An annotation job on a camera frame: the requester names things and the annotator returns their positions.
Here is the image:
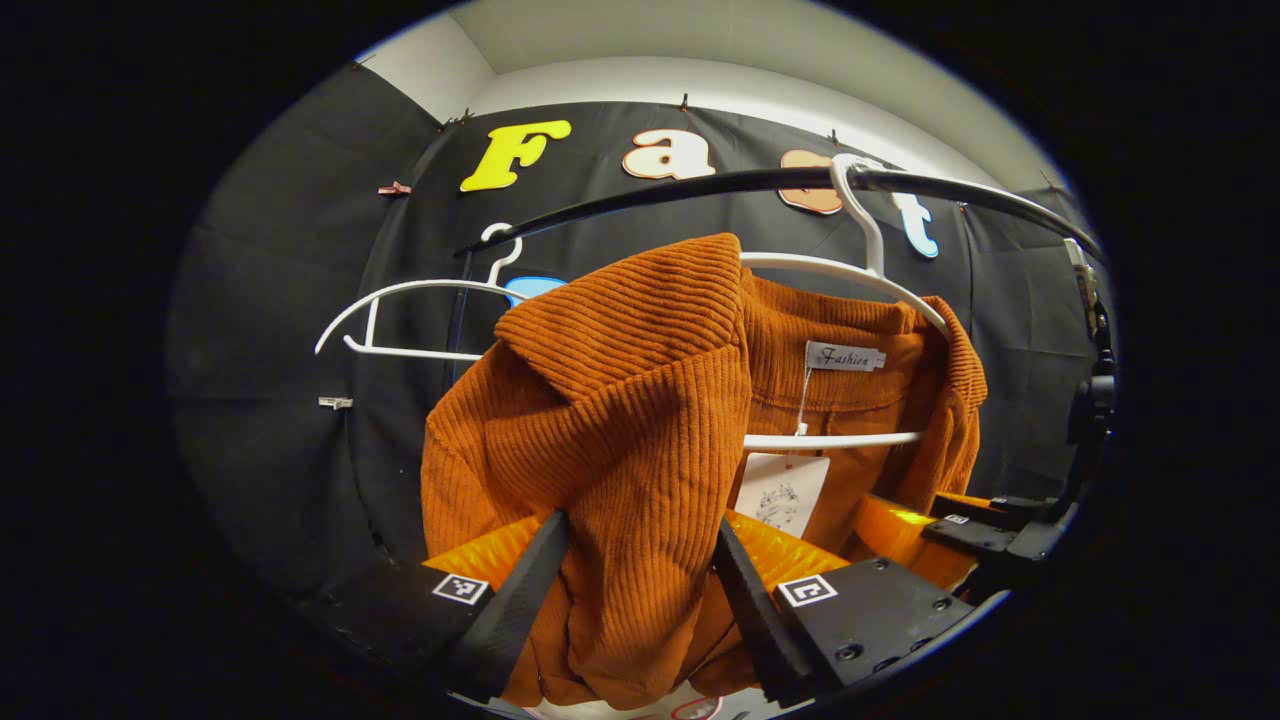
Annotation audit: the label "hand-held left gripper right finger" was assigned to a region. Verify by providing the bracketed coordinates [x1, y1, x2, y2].
[712, 510, 1009, 706]

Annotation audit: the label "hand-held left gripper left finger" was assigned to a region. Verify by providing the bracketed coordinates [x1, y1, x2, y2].
[300, 510, 571, 704]

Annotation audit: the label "orange-brown corduroy jacket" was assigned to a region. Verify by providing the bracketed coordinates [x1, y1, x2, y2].
[420, 233, 989, 711]

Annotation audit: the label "white empty clothes hanger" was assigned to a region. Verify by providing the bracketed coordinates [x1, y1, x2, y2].
[315, 222, 531, 363]

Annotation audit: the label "white hanger with crossbar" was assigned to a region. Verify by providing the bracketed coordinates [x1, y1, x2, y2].
[738, 153, 951, 451]

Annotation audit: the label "black backdrop cloth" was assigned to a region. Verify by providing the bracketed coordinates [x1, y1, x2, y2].
[165, 65, 1116, 611]

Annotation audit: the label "black garment rack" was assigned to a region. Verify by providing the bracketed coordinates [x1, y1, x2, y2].
[440, 165, 1106, 391]

